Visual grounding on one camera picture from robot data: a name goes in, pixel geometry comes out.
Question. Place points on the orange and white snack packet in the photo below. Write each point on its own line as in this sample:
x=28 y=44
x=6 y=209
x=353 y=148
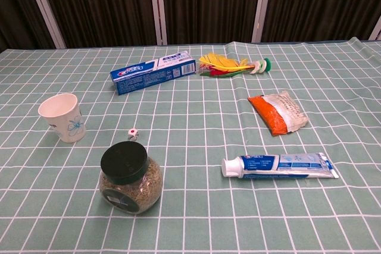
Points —
x=275 y=111

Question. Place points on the small white die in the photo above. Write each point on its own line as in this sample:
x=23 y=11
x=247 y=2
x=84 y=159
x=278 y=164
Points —
x=133 y=133

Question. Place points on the colourful feather shuttlecock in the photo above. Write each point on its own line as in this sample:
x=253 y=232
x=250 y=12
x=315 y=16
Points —
x=226 y=65

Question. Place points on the blue white toothpaste tube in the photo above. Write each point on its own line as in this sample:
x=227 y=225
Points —
x=285 y=164

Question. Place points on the blue toothpaste box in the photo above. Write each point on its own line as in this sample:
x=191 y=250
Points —
x=149 y=75

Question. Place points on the white paper cup blue flower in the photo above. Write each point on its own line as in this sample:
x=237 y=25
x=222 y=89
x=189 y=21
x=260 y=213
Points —
x=61 y=114

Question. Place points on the green checked tablecloth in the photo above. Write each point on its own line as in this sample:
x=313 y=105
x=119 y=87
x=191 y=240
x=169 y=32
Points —
x=208 y=212

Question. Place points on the glass jar black lid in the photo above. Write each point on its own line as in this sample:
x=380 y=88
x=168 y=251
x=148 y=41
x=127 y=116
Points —
x=128 y=176

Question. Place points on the white screen frame post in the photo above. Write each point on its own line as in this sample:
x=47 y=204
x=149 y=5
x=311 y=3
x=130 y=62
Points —
x=44 y=7
x=157 y=5
x=375 y=29
x=262 y=4

